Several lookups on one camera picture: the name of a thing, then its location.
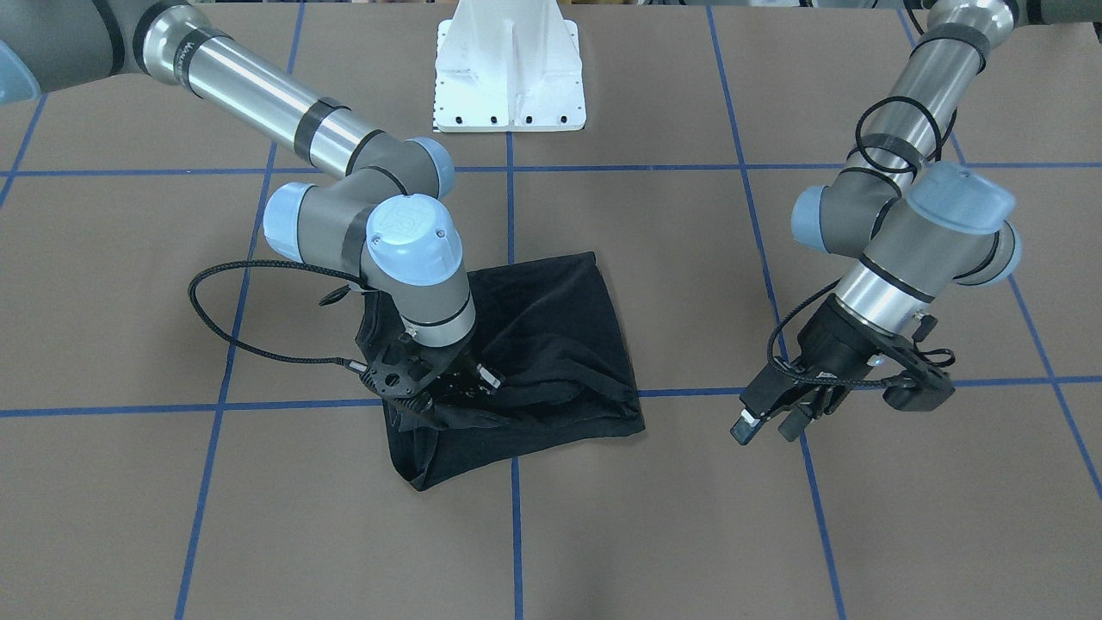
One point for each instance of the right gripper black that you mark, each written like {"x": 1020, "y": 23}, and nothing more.
{"x": 454, "y": 372}

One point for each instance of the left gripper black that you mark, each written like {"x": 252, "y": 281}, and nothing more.
{"x": 828, "y": 340}

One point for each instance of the black graphic t-shirt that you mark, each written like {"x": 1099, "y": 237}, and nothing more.
{"x": 551, "y": 332}

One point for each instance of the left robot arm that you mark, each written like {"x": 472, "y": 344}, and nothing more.
{"x": 912, "y": 222}

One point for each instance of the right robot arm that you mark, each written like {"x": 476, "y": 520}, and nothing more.
{"x": 114, "y": 194}

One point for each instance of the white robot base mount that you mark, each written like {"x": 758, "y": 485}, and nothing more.
{"x": 508, "y": 66}

